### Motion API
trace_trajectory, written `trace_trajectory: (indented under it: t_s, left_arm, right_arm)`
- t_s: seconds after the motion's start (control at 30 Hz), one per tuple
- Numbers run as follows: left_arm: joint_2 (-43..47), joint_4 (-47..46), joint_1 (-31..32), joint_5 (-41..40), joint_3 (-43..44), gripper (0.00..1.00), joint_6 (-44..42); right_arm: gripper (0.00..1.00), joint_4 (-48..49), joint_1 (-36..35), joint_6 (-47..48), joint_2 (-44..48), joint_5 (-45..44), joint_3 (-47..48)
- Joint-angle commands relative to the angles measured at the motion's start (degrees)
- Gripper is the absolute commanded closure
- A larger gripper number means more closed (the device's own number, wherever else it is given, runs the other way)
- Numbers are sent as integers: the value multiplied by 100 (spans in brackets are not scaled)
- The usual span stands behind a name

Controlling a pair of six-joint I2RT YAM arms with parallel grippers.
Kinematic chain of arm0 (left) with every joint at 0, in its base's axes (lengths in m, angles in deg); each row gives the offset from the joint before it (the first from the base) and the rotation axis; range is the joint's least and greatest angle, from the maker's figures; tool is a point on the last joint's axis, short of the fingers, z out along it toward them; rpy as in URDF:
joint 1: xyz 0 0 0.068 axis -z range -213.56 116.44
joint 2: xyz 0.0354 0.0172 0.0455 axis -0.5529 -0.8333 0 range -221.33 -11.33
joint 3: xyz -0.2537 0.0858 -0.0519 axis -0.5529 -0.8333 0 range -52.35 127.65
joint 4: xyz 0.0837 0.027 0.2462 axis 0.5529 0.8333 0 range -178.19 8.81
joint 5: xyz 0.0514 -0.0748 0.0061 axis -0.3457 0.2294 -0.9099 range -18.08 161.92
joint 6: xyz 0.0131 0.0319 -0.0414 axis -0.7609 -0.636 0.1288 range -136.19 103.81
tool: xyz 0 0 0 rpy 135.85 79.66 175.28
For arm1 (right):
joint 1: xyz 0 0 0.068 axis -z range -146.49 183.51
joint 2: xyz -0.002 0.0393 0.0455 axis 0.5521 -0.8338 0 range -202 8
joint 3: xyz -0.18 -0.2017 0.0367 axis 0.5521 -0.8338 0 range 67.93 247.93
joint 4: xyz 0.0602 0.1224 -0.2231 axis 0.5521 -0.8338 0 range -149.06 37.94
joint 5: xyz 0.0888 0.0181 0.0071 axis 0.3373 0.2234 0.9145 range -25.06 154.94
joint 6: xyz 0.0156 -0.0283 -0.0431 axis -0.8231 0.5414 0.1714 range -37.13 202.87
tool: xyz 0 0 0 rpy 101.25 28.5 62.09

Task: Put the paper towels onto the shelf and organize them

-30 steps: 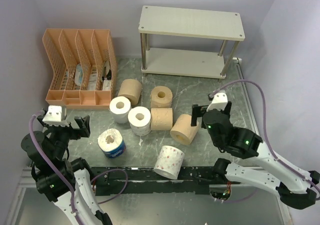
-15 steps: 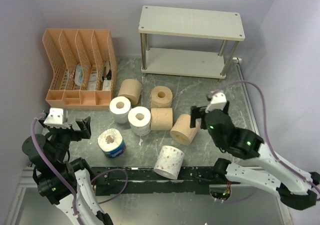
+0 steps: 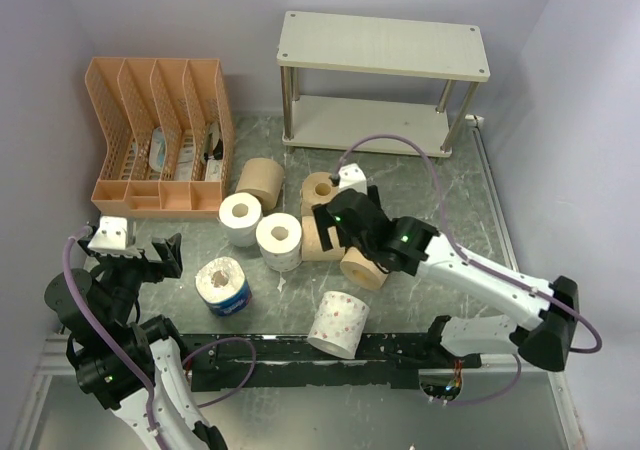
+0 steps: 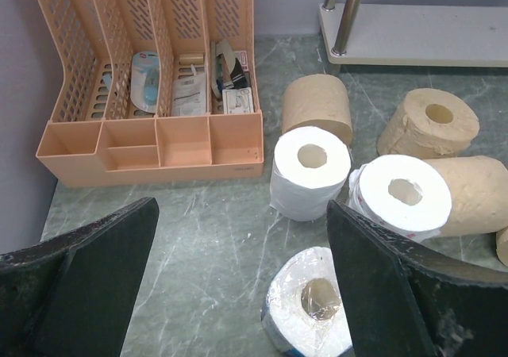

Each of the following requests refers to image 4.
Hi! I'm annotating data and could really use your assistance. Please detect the brown roll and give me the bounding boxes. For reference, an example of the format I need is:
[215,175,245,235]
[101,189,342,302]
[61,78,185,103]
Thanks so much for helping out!
[282,74,353,146]
[426,155,507,237]
[377,88,479,159]
[496,228,508,267]

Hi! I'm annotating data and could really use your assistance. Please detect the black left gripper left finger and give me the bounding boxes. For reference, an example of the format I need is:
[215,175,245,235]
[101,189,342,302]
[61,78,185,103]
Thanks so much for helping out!
[1,198,160,356]

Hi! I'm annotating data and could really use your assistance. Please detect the white paper packet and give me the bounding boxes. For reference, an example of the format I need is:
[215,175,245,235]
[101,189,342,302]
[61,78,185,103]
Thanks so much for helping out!
[171,73,207,117]

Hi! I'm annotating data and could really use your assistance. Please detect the orange plastic desk organizer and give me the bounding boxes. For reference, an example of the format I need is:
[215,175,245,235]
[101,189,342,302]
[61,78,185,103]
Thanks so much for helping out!
[37,0,264,187]

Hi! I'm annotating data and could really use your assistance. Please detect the white two-tier shelf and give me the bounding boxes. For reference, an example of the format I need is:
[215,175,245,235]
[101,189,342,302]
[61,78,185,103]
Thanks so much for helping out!
[319,0,507,68]

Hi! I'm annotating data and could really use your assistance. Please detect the blue correction tape pack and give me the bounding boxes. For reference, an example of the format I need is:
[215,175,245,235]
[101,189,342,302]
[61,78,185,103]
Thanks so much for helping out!
[130,52,160,113]

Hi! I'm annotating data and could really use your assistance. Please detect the black white brush tools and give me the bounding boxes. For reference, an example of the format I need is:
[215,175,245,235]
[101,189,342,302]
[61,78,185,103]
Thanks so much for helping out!
[210,39,251,101]

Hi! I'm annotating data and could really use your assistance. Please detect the white roll blue wrapper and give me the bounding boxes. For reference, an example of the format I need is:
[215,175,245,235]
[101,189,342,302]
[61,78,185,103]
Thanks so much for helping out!
[260,247,352,356]

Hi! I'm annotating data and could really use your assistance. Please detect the white roll red dots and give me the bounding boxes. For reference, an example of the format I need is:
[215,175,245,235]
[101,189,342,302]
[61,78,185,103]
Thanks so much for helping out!
[347,155,452,242]

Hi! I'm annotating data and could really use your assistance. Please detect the tan tape roll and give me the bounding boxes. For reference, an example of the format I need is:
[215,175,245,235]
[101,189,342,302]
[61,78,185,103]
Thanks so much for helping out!
[179,52,205,66]

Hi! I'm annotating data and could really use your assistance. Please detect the white staples box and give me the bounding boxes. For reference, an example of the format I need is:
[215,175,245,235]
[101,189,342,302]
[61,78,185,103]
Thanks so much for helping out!
[222,87,254,114]

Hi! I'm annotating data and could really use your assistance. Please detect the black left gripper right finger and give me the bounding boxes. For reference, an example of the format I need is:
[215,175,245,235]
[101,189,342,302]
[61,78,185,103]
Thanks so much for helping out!
[326,201,507,356]

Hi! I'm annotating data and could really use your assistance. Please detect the plain white paper roll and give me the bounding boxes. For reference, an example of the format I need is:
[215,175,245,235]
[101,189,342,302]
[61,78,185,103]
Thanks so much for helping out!
[269,126,352,222]

